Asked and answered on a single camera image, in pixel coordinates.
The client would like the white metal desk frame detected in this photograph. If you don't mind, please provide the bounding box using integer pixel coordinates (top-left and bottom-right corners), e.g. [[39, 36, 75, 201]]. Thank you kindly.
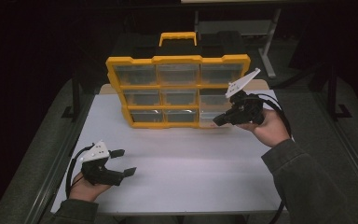
[[194, 8, 282, 78]]

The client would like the grey metal rail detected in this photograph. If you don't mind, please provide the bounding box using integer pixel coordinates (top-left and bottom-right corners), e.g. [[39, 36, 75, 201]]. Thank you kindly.
[[311, 91, 358, 197], [32, 92, 94, 224]]

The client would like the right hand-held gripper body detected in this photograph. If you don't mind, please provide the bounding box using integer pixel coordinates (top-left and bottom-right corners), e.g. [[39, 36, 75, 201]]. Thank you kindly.
[[225, 68, 265, 126]]

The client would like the person's right hand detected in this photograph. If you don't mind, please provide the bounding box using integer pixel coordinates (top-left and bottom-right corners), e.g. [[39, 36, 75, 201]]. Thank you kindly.
[[236, 108, 292, 148]]

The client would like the clear plastic parts drawer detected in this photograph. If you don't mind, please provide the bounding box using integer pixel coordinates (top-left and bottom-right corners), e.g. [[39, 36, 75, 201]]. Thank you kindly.
[[199, 108, 241, 129]]

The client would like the grid of clear drawers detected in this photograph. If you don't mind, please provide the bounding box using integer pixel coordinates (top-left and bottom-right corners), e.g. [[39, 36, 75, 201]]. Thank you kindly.
[[113, 63, 244, 123]]

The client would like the black metal stand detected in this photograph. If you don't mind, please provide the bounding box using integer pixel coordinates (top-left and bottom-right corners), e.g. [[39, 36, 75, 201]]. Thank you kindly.
[[324, 63, 352, 122], [61, 69, 83, 122]]

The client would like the yellow and black organizer cabinet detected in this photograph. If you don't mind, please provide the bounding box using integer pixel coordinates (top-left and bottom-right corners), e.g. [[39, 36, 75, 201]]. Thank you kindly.
[[105, 31, 252, 130]]

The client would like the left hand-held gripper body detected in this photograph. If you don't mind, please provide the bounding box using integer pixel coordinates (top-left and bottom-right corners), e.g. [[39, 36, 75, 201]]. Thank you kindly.
[[80, 140, 125, 187]]

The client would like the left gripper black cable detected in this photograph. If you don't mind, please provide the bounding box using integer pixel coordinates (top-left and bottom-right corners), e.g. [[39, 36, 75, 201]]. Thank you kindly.
[[65, 144, 94, 199]]

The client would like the person's left hand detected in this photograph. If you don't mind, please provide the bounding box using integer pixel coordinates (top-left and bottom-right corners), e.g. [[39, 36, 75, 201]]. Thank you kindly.
[[69, 173, 111, 203]]

